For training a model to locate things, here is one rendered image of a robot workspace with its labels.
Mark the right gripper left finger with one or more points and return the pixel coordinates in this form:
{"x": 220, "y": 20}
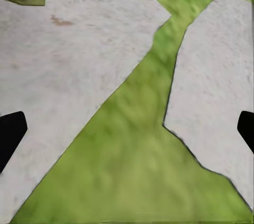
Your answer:
{"x": 13, "y": 127}

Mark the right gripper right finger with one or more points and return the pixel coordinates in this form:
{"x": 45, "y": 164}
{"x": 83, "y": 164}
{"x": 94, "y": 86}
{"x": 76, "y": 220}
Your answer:
{"x": 246, "y": 127}

